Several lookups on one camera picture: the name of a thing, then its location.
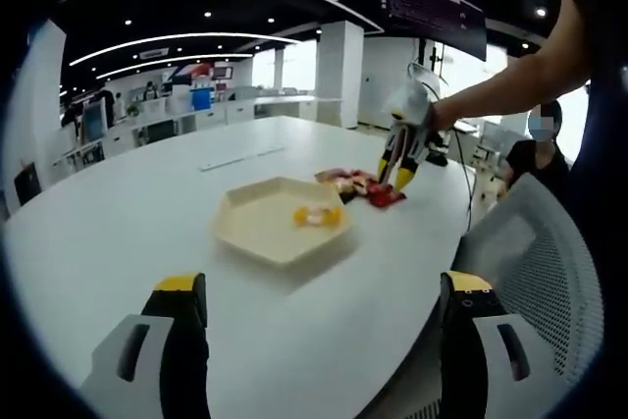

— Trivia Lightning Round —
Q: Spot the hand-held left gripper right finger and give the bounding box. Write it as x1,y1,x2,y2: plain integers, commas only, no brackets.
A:
439,269,565,419

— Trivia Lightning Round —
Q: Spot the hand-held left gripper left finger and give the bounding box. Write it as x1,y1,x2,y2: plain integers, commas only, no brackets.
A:
80,271,211,419

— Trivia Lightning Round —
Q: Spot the pile of food snack packets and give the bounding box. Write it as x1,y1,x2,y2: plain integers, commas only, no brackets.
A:
313,167,407,212

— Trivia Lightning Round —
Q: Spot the beige hexagonal container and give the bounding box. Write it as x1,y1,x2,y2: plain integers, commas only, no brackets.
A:
211,176,354,272

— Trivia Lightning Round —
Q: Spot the person's right hand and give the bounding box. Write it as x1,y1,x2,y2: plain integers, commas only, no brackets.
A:
430,97,461,134

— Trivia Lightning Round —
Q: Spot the black tripod stand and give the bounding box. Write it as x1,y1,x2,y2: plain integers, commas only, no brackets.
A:
415,37,450,81

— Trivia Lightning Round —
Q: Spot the dark hanging screen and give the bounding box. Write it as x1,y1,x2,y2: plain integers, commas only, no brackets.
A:
380,0,488,63

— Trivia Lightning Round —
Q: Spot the grey mesh office chair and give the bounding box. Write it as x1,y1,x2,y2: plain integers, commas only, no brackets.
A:
372,173,605,419

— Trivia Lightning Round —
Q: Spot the white office desk row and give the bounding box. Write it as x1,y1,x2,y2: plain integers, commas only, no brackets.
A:
105,94,320,155

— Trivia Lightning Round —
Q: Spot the blue storage box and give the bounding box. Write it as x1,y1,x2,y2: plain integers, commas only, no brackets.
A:
190,87,216,111

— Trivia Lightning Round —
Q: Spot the long curved ceiling light strip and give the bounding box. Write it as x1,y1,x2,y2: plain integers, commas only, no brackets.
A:
68,32,301,68

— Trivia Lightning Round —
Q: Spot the short curved ceiling light strip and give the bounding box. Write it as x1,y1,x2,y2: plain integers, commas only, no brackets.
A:
95,51,257,80

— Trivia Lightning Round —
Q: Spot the black chair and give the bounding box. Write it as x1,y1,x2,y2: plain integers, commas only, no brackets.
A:
13,162,43,207

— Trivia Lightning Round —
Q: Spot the desktop computer monitor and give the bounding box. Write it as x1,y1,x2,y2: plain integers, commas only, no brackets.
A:
80,99,109,143

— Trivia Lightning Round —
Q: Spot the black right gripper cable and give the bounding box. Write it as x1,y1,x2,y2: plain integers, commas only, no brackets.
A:
448,127,480,232

